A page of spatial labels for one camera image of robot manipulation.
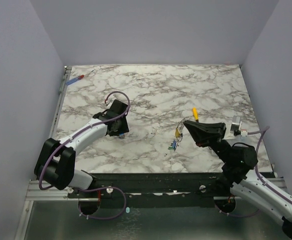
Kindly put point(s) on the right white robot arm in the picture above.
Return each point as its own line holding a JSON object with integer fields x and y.
{"x": 240, "y": 176}

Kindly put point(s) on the left aluminium side rail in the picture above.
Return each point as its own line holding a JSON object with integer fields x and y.
{"x": 60, "y": 98}

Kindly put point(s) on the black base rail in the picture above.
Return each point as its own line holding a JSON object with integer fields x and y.
{"x": 156, "y": 190}

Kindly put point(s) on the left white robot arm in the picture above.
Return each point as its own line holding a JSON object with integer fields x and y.
{"x": 55, "y": 166}

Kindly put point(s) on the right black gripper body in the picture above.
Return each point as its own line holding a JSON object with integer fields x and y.
{"x": 220, "y": 133}

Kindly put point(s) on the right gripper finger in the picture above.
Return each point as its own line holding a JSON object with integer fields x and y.
{"x": 205, "y": 139}
{"x": 203, "y": 128}

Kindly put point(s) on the yellow handled screwdriver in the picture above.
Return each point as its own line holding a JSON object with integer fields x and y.
{"x": 195, "y": 114}

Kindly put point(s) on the yellow key tag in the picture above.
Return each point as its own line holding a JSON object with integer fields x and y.
{"x": 177, "y": 133}

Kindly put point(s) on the blue handled screwdriver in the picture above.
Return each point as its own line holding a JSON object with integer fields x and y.
{"x": 75, "y": 79}

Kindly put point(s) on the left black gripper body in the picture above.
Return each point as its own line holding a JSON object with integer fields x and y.
{"x": 122, "y": 128}

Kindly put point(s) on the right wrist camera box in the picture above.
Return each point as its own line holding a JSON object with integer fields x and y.
{"x": 236, "y": 127}

